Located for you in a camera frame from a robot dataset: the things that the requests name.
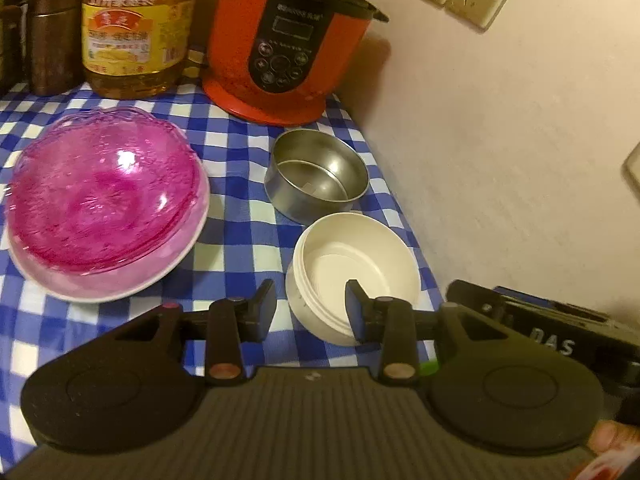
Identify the blue white checkered tablecloth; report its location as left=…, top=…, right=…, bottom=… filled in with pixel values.
left=0, top=77, right=443, bottom=461

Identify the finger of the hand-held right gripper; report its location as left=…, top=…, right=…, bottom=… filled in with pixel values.
left=492, top=286, right=612, bottom=325
left=444, top=279, right=507, bottom=329

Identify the person's right hand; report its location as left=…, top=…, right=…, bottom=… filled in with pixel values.
left=587, top=420, right=640, bottom=460

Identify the white plastic bowl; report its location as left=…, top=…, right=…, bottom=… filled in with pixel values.
left=286, top=212, right=421, bottom=346

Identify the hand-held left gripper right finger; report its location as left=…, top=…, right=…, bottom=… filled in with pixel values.
left=345, top=279, right=508, bottom=386

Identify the white ceramic plate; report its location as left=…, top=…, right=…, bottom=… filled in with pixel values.
left=7, top=170, right=211, bottom=303

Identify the stainless steel bowl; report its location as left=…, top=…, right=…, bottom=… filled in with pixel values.
left=264, top=129, right=370, bottom=226

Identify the red electric pressure cooker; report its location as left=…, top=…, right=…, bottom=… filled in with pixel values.
left=200, top=0, right=391, bottom=127

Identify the stainless steel steamer pot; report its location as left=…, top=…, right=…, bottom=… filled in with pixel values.
left=0, top=0, right=32, bottom=96

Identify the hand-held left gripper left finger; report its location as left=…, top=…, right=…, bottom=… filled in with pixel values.
left=115, top=279, right=278, bottom=386

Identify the cooking oil bottle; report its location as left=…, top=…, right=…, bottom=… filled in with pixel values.
left=82, top=0, right=198, bottom=101

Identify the red and white garment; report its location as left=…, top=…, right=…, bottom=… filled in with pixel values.
left=575, top=447, right=640, bottom=480

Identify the white wall socket plate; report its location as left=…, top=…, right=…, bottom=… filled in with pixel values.
left=622, top=140, right=640, bottom=187

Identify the brown metal canister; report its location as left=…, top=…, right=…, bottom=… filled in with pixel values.
left=27, top=0, right=87, bottom=97

